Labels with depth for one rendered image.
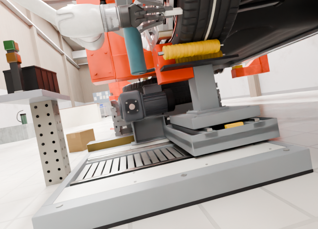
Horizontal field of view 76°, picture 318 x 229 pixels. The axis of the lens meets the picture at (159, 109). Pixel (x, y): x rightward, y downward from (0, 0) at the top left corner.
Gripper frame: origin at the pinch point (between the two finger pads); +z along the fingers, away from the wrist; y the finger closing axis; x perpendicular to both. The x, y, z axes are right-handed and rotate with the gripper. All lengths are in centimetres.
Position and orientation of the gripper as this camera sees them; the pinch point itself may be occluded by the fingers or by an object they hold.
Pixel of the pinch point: (172, 11)
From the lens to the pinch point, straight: 84.8
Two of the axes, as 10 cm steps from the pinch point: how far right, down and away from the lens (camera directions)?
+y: -0.1, -7.0, -7.2
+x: -2.4, -6.9, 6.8
